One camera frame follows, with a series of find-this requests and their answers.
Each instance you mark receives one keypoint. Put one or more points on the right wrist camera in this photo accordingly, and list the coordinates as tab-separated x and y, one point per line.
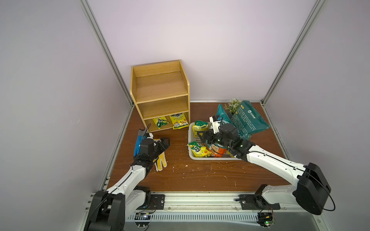
215	123

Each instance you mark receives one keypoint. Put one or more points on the yellow packet lower shelf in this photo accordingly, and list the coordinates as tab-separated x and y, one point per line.
179	121

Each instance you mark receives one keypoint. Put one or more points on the large dark green bag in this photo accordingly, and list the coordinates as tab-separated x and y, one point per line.
247	120

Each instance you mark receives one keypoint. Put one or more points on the artificial green plant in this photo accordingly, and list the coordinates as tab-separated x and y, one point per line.
233	105

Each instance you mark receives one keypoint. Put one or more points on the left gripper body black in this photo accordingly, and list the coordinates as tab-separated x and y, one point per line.
157	149

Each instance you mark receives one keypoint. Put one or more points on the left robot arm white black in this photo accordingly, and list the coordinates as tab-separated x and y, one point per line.
110	208

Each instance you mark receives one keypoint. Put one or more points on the yellow work glove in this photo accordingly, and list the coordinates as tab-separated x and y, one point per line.
160	161

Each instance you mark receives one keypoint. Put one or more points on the green packet lower shelf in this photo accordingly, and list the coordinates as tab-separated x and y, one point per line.
160	121

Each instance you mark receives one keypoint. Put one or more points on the aluminium front rail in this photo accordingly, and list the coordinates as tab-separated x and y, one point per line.
210	202

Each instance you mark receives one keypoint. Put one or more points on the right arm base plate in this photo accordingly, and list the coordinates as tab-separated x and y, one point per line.
255	202

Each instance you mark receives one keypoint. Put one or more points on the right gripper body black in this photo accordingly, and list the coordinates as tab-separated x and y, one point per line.
209	137

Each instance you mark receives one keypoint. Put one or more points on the green orange bee fertilizer bag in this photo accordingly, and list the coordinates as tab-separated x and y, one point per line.
217	151

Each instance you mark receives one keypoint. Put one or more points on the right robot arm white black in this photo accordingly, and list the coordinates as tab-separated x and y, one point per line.
307	185

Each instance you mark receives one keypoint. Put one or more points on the wooden shelf unit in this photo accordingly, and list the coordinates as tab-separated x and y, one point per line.
160	89

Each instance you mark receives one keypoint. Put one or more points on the yellow green fertilizer packet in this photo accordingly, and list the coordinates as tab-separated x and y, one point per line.
200	126
199	150

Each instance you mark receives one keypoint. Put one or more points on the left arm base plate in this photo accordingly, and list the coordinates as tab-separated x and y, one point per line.
155	202

